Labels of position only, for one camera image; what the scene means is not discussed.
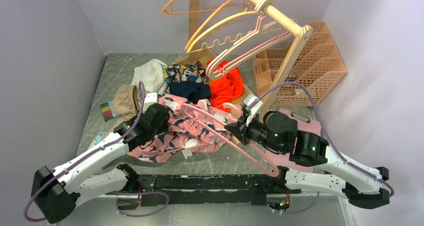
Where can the pink patterned shorts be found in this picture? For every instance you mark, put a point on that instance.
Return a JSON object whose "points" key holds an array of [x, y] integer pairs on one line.
{"points": [[185, 131]]}

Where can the beige shorts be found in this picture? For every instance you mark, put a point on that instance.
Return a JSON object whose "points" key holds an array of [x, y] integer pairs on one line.
{"points": [[126, 102]]}

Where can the peach plastic file organizer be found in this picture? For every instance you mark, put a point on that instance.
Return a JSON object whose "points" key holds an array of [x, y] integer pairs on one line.
{"points": [[319, 66]]}

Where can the white garment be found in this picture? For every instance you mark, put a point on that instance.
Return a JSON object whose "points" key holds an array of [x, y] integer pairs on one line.
{"points": [[152, 76]]}

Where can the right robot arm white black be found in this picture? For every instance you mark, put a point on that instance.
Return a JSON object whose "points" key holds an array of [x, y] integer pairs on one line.
{"points": [[362, 186]]}

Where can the pink clipboard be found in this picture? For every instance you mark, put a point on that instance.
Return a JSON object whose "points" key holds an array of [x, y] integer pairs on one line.
{"points": [[312, 126]]}

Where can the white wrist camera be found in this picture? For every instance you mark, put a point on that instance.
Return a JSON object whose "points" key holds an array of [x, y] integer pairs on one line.
{"points": [[251, 105], [149, 99]]}

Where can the yellow black patterned garment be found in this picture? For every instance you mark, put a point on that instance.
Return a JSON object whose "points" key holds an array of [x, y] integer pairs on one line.
{"points": [[190, 72]]}

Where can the front orange hanger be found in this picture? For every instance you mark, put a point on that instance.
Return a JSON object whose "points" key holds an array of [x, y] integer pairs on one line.
{"points": [[206, 22]]}

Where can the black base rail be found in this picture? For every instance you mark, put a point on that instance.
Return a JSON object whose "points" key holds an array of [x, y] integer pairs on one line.
{"points": [[199, 189]]}

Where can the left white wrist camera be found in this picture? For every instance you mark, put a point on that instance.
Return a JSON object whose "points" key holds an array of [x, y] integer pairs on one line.
{"points": [[149, 99]]}

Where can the light blue packaged tool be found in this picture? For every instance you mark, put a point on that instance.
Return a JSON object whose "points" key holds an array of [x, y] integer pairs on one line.
{"points": [[97, 139]]}

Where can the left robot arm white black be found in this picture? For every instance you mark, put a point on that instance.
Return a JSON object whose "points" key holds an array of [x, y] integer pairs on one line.
{"points": [[57, 192]]}

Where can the navy blue shorts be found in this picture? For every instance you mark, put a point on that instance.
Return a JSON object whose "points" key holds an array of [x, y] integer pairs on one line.
{"points": [[191, 90]]}

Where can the orange shorts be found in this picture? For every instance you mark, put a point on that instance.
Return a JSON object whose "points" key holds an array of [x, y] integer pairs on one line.
{"points": [[226, 89]]}

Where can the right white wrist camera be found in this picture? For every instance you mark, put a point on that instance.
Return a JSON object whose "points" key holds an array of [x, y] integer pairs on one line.
{"points": [[251, 105]]}

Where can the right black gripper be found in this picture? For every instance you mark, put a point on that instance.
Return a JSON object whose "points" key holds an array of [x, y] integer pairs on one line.
{"points": [[235, 128]]}

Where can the yellow hanger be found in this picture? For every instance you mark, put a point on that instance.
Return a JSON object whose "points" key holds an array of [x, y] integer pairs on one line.
{"points": [[217, 26]]}

